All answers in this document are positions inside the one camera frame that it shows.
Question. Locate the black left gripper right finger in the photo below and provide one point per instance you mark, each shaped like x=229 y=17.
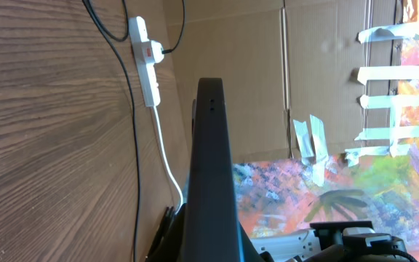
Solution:
x=249 y=251

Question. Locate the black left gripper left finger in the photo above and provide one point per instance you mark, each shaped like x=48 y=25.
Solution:
x=168 y=239

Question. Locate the Samsung smartphone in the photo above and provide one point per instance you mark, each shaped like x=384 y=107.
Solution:
x=211 y=230

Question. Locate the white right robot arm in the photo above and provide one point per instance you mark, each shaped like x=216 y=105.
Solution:
x=302 y=243

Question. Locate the white charger adapter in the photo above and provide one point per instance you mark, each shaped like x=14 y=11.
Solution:
x=152 y=52

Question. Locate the colourful painted sheet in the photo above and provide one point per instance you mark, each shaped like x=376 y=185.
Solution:
x=372 y=183

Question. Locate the cardboard backdrop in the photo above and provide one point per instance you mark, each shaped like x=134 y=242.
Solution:
x=283 y=62

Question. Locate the white power strip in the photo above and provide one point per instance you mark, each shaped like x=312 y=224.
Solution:
x=146 y=72

